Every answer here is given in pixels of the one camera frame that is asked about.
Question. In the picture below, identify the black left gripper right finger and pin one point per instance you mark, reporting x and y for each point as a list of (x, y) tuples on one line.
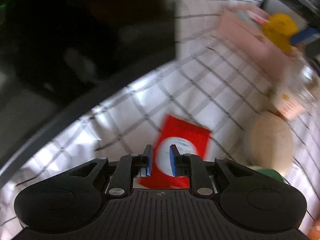
[(175, 161)]

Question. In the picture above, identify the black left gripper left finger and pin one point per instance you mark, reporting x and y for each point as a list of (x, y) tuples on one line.
[(147, 160)]

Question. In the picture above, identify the red white paper packet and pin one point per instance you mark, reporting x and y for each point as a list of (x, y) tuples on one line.
[(188, 138)]

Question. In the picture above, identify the white black grid tablecloth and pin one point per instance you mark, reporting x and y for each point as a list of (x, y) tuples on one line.
[(83, 183)]

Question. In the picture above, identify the green lid glass jar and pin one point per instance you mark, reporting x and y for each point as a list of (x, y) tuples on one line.
[(272, 174)]

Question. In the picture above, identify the clear plastic jar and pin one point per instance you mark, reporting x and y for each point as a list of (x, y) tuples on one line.
[(296, 92)]

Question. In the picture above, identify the black computer monitor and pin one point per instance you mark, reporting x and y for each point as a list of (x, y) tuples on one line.
[(59, 58)]

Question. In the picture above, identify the pink storage box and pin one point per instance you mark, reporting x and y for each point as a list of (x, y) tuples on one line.
[(251, 40)]

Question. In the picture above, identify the yellow plastic funnel toy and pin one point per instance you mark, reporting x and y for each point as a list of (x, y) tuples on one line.
[(279, 29)]

